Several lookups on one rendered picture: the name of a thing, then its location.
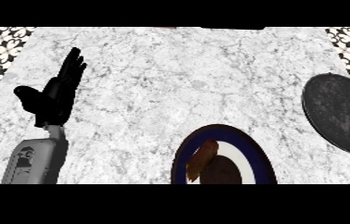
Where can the blue and white plate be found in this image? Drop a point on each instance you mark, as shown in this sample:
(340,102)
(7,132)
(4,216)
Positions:
(245,147)

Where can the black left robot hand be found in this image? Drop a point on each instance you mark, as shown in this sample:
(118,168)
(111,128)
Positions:
(55,98)

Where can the dark grey pan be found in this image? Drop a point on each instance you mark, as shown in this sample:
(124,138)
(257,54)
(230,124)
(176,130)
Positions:
(328,109)

